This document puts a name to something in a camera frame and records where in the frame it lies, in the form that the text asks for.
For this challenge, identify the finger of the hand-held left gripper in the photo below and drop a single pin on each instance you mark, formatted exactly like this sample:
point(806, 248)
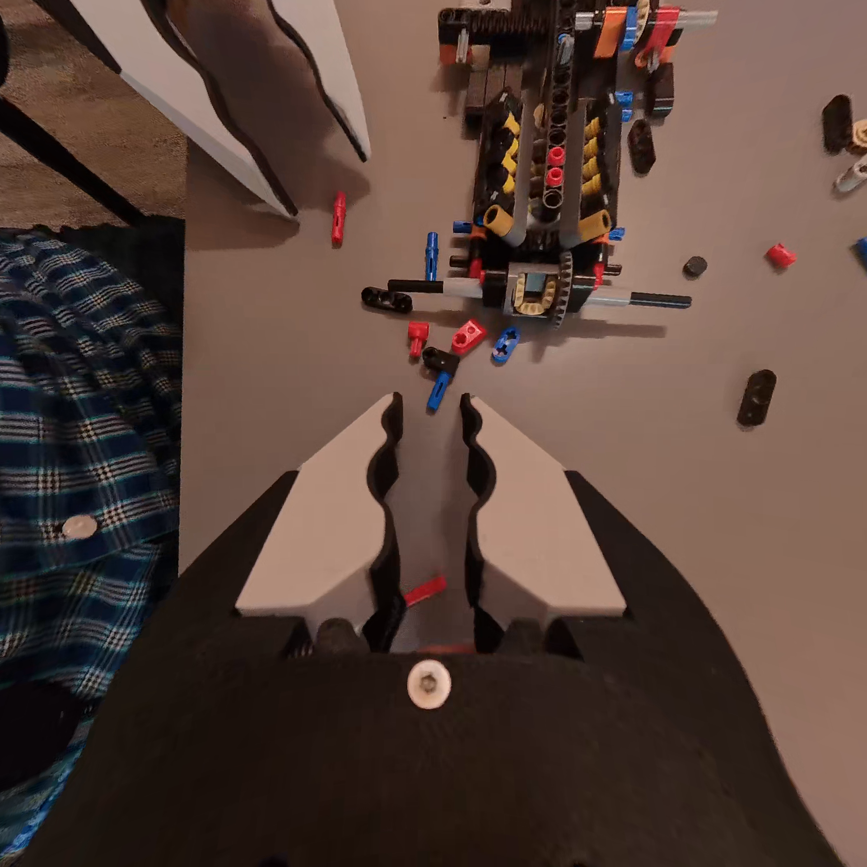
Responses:
point(169, 88)
point(325, 54)

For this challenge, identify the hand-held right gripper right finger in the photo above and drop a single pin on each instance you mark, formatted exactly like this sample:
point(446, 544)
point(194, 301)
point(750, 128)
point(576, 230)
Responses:
point(542, 521)

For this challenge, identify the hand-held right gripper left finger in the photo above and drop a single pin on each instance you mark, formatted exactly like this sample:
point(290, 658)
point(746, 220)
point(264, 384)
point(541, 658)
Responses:
point(318, 521)

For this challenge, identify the red lego axle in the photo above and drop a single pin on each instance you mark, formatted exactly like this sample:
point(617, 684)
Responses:
point(427, 589)

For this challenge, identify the multicoloured lego vehicle model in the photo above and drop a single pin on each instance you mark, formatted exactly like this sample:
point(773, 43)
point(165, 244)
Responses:
point(542, 203)

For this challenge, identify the red lego pin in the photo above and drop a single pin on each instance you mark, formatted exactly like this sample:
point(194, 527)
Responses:
point(338, 218)

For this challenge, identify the blue lego pin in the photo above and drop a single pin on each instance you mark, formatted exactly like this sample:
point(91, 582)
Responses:
point(439, 393)
point(431, 256)

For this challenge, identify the blue lego axle connector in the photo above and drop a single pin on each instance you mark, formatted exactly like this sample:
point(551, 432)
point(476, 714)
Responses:
point(506, 344)

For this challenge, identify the small black lego connector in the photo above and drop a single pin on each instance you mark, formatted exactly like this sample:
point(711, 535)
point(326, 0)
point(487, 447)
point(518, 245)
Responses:
point(437, 359)

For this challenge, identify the red lego holed connector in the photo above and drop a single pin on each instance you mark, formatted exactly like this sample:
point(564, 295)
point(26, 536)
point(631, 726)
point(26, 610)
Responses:
point(469, 337)

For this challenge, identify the small red lego connector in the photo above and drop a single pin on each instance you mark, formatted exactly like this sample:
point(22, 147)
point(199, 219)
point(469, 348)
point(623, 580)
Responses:
point(418, 335)

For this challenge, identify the black two-hole lego beam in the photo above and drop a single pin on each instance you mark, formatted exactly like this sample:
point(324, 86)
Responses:
point(386, 299)
point(756, 397)
point(640, 145)

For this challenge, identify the black round lego piece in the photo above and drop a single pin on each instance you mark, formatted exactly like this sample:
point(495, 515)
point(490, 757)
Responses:
point(695, 266)

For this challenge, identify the red lego bush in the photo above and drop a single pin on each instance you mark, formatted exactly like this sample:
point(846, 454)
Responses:
point(780, 254)

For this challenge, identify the grey lego beam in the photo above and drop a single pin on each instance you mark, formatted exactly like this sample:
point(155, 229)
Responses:
point(852, 175)

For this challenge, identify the tan lego gear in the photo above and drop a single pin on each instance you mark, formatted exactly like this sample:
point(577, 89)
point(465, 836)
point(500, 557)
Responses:
point(860, 135)

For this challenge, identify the black furniture leg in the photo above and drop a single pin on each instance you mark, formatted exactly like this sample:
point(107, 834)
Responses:
point(61, 159)

